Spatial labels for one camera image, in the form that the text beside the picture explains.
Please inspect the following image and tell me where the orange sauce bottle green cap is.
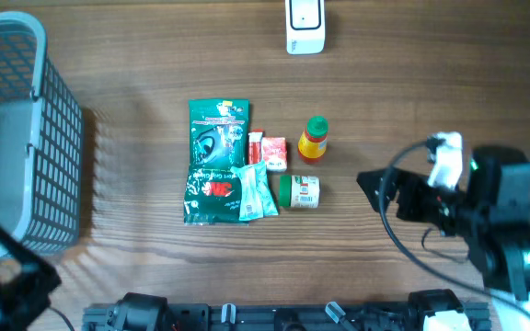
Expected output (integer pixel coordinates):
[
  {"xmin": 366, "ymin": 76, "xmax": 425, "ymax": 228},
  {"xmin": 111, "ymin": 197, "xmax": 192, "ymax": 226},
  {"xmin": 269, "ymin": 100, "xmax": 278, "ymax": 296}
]
[{"xmin": 298, "ymin": 116, "xmax": 328, "ymax": 164}]

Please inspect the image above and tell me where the green 3M product pouch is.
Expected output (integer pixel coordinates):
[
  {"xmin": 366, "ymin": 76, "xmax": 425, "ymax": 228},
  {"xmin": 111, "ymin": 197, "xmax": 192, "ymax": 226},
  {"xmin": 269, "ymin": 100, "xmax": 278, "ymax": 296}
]
[{"xmin": 183, "ymin": 98, "xmax": 250, "ymax": 225}]

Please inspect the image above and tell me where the green lid white jar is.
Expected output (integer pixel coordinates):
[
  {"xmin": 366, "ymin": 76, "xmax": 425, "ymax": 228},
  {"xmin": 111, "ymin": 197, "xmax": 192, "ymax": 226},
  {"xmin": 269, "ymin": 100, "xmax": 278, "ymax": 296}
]
[{"xmin": 279, "ymin": 175, "xmax": 320, "ymax": 209}]

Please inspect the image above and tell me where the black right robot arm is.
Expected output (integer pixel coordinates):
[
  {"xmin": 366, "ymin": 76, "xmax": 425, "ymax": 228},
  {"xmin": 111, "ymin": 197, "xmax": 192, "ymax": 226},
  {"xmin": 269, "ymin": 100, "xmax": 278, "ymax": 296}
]
[{"xmin": 356, "ymin": 138, "xmax": 530, "ymax": 329}]

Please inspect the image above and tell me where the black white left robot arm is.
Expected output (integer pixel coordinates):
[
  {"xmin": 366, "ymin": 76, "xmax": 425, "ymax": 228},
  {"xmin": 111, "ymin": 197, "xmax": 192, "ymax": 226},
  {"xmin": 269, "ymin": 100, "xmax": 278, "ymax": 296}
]
[{"xmin": 0, "ymin": 226, "xmax": 179, "ymax": 331}]

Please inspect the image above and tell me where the white barcode scanner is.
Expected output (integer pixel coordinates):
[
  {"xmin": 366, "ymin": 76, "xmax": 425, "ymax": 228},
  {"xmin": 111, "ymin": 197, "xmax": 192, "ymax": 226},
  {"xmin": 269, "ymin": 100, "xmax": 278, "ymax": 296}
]
[{"xmin": 285, "ymin": 0, "xmax": 326, "ymax": 55}]

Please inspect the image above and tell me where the pale teal packet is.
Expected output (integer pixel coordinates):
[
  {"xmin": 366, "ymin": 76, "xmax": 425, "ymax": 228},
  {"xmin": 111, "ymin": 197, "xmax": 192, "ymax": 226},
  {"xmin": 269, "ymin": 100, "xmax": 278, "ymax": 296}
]
[{"xmin": 231, "ymin": 161, "xmax": 279, "ymax": 223}]

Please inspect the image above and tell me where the grey plastic mesh basket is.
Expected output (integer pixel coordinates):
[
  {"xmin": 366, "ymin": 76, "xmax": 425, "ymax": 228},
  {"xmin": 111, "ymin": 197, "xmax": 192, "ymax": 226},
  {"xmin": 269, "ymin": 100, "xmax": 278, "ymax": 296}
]
[{"xmin": 0, "ymin": 11, "xmax": 84, "ymax": 256}]

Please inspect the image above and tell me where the small red white packet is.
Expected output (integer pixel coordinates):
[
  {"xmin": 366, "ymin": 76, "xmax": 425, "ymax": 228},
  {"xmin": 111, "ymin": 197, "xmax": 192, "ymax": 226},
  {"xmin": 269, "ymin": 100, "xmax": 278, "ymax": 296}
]
[{"xmin": 261, "ymin": 137, "xmax": 288, "ymax": 172}]

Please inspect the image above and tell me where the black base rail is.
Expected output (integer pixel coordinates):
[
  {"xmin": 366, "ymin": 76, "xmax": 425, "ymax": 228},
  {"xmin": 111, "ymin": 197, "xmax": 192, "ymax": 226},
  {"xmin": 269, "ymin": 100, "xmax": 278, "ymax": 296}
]
[{"xmin": 81, "ymin": 302, "xmax": 492, "ymax": 331}]

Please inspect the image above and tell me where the red stick packet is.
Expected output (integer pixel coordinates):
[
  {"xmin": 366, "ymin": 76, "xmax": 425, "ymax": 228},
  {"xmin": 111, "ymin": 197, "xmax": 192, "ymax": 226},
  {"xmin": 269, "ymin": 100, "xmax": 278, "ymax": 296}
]
[{"xmin": 248, "ymin": 129, "xmax": 264, "ymax": 165}]

